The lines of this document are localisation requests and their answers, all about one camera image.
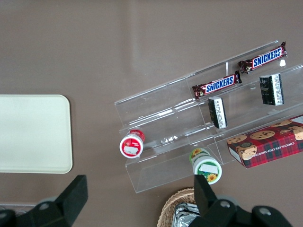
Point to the red plaid cookie box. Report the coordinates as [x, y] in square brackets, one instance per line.
[272, 146]

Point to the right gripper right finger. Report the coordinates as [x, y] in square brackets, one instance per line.
[206, 201]

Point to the green lid yogurt cup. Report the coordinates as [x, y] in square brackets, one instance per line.
[206, 169]

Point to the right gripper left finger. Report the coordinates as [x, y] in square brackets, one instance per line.
[73, 198]

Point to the small black chocolate box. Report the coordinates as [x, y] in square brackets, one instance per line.
[218, 112]
[272, 89]

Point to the clear acrylic tiered shelf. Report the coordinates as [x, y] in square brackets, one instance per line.
[161, 111]
[246, 113]

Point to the Snickers chocolate bar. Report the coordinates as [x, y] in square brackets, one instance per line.
[217, 84]
[265, 58]

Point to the beige plastic tray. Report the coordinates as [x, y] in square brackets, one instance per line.
[33, 134]

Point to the clear acrylic bottle rack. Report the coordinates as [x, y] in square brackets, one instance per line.
[19, 206]

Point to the stacked foil containers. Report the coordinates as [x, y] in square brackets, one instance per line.
[185, 214]

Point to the oval tan wicker basket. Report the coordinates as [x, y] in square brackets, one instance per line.
[165, 210]

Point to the red lid yogurt cup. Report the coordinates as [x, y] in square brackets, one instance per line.
[131, 147]

